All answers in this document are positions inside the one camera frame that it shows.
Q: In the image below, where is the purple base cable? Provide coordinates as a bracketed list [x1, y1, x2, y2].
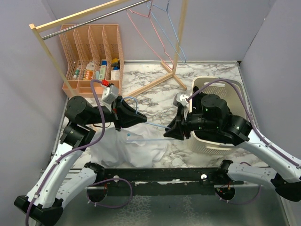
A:
[86, 178, 134, 209]
[218, 161, 261, 205]

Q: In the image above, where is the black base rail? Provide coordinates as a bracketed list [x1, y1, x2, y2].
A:
[100, 168, 243, 196]

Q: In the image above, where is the pink clothes hanger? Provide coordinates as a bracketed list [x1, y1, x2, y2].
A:
[126, 0, 174, 70]

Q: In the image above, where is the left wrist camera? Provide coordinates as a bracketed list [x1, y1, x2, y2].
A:
[102, 85, 119, 105]

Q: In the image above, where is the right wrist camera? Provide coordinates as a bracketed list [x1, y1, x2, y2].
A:
[173, 93, 189, 107]

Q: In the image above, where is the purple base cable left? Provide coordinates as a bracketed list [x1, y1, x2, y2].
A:
[86, 178, 134, 209]

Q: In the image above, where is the blue hanger with white shirt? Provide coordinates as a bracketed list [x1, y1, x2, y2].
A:
[121, 97, 172, 141]

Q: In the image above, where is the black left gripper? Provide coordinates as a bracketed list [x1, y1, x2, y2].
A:
[85, 95, 148, 131]

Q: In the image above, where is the wooden clothes rack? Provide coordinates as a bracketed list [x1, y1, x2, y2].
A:
[29, 0, 189, 96]

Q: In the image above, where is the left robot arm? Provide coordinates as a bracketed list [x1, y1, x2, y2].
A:
[14, 96, 147, 226]

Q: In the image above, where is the pink plastic organizer basket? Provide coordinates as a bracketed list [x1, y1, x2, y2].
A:
[59, 24, 124, 97]

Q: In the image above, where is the black t shirt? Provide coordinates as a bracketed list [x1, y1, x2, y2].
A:
[190, 92, 232, 144]

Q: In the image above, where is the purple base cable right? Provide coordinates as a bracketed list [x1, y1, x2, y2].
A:
[218, 161, 261, 205]

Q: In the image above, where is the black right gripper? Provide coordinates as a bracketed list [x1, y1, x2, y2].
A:
[164, 107, 219, 140]

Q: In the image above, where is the cream laundry basket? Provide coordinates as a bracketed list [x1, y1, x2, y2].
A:
[187, 76, 247, 155]

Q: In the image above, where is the white t shirt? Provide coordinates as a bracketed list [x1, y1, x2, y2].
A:
[90, 126, 169, 168]

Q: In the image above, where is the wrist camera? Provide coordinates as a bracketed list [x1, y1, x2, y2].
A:
[102, 85, 119, 105]
[173, 93, 189, 107]

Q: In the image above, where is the light blue clothes hanger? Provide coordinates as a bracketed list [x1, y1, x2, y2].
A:
[147, 0, 187, 64]

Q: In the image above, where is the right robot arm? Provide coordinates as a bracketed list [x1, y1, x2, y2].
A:
[164, 93, 301, 202]

